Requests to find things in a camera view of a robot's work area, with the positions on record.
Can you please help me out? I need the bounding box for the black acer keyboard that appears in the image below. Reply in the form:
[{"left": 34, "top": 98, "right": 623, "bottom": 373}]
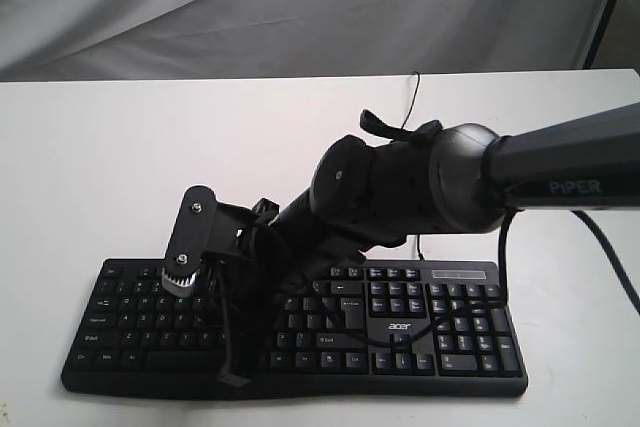
[{"left": 61, "top": 259, "right": 528, "bottom": 400}]

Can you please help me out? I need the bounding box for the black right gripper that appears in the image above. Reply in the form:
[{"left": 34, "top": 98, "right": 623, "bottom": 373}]
[{"left": 218, "top": 196, "right": 365, "bottom": 387}]

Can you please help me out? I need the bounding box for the black keyboard cable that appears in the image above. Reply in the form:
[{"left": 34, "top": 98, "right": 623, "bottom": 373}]
[{"left": 399, "top": 71, "right": 427, "bottom": 262}]

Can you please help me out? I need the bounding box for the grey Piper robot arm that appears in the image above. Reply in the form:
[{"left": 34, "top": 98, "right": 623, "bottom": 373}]
[{"left": 219, "top": 104, "right": 639, "bottom": 387}]

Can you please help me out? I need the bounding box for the grey backdrop cloth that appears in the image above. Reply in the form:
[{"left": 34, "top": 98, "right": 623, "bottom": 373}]
[{"left": 1, "top": 0, "right": 605, "bottom": 81}]

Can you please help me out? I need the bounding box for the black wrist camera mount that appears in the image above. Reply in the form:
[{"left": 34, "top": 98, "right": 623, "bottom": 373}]
[{"left": 161, "top": 185, "right": 257, "bottom": 298}]

